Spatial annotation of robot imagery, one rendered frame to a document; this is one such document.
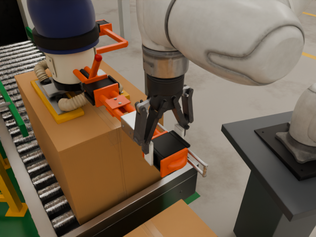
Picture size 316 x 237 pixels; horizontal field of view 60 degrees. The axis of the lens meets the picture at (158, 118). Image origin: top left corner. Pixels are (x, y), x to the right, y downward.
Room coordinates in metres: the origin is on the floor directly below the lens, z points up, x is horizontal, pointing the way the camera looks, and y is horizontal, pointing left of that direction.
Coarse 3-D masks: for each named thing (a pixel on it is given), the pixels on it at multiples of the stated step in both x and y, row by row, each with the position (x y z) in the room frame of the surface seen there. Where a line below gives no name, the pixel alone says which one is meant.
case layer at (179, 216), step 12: (180, 204) 0.71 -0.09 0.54; (156, 216) 0.65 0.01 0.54; (168, 216) 0.65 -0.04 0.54; (180, 216) 0.65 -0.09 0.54; (192, 216) 0.65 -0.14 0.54; (144, 228) 0.60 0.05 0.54; (156, 228) 0.60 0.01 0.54; (168, 228) 0.60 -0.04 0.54; (180, 228) 0.60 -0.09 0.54; (192, 228) 0.60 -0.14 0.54; (204, 228) 0.60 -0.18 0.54
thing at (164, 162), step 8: (160, 136) 0.50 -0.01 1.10; (168, 136) 0.50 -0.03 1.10; (160, 144) 0.47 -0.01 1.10; (168, 144) 0.47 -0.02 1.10; (176, 144) 0.47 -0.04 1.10; (160, 152) 0.45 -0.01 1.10; (168, 152) 0.45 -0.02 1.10; (176, 152) 0.45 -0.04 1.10; (184, 152) 0.45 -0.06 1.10; (160, 160) 0.44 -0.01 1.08; (168, 160) 0.43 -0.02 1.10; (160, 168) 0.42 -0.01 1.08
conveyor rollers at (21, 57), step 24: (0, 48) 2.40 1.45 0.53; (24, 48) 2.37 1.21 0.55; (0, 72) 1.91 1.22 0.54; (24, 72) 1.92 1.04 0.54; (0, 96) 1.57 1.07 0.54; (24, 120) 1.31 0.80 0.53; (24, 144) 1.08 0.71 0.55; (48, 192) 0.77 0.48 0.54; (72, 216) 0.65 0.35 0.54; (96, 216) 0.65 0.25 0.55
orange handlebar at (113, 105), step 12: (96, 48) 1.07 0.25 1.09; (108, 48) 1.09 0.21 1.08; (120, 96) 0.70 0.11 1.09; (108, 108) 0.66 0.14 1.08; (120, 108) 0.67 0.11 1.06; (132, 108) 0.64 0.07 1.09; (120, 120) 0.60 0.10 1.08; (156, 132) 0.54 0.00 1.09; (168, 168) 0.42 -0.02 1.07; (180, 168) 0.42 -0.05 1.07
